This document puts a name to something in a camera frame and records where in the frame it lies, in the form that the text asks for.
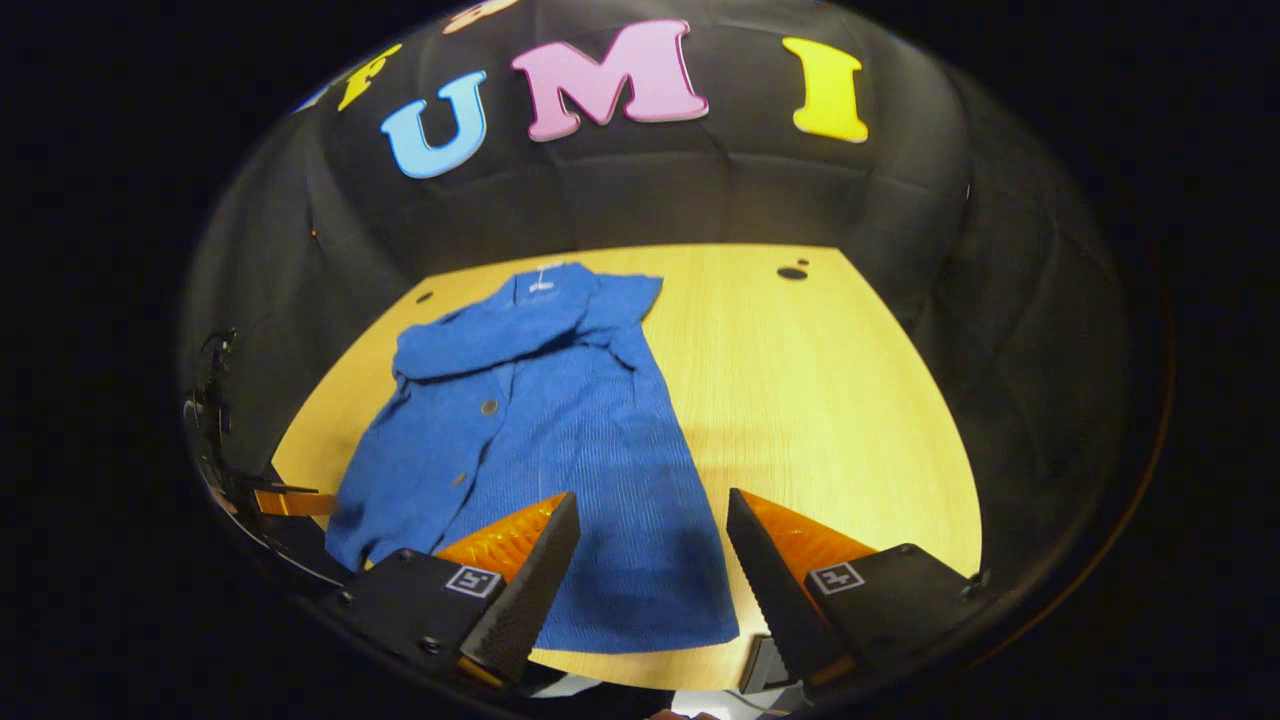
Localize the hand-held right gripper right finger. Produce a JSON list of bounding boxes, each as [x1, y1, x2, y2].
[[725, 487, 986, 691]]

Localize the blue button-up jacket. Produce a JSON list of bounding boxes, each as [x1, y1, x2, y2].
[[325, 262, 741, 656]]

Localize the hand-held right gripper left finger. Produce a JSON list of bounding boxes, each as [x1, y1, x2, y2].
[[320, 490, 581, 691]]

